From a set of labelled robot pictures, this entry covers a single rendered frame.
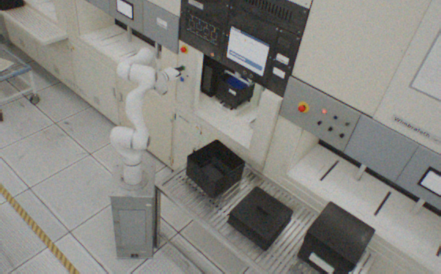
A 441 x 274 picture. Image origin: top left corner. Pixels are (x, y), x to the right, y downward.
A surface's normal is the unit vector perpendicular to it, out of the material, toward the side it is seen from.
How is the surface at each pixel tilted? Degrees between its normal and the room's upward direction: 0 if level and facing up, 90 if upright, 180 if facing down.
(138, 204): 90
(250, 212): 0
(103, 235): 0
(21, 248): 0
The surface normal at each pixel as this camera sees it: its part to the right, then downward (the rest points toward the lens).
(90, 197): 0.12, -0.75
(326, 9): -0.65, 0.44
